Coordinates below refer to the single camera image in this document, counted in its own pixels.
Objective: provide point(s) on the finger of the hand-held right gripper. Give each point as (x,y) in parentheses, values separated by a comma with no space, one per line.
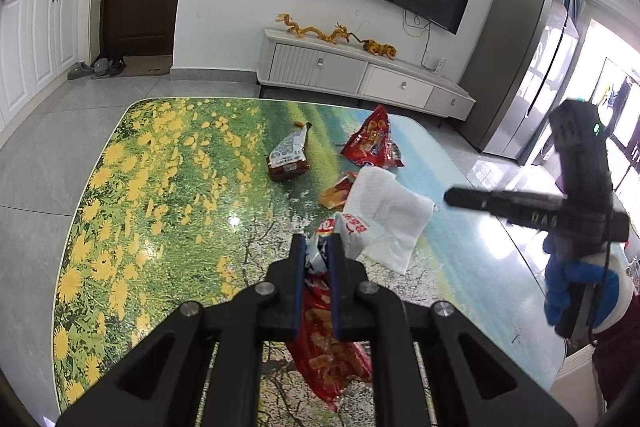
(500,204)

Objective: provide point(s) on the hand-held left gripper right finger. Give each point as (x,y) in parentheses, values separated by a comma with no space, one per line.
(336,292)

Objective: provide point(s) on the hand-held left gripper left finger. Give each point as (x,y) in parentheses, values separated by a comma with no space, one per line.
(299,292)

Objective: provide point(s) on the red snack packet silver lining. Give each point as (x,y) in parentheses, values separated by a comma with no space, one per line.
(325,347)

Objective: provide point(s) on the person's right hand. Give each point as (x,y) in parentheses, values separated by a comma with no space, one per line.
(565,274)

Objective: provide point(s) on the white bag with red print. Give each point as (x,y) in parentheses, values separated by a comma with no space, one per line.
(357,232)

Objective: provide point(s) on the white textured plastic bag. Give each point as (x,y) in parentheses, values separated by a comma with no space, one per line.
(395,217)

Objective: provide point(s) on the orange snack packet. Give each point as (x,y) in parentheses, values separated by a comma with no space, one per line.
(337,193)

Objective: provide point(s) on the grey refrigerator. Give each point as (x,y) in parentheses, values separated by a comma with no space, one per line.
(520,67)

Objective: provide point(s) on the brown snack packet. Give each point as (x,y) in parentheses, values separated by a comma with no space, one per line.
(290,157)

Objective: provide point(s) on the red snack bag blue print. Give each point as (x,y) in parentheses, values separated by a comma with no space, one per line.
(372,139)

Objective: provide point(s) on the white power strip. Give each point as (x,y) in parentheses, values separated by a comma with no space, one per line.
(440,64)

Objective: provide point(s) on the person's dark red garment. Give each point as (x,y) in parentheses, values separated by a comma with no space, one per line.
(620,362)

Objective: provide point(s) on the orange tiger figurine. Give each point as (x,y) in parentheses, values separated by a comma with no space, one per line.
(381,49)

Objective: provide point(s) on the white television cabinet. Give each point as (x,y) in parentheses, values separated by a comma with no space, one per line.
(320,67)

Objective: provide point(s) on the golden dragon figurine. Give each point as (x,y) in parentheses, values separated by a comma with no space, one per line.
(340,34)
(300,28)

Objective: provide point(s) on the black slipper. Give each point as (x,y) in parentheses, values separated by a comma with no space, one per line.
(118,67)

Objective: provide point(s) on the grey slipper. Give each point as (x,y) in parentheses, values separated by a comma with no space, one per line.
(80,72)
(101,67)

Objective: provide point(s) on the white wall cabinet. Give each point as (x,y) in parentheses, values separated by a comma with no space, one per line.
(40,27)

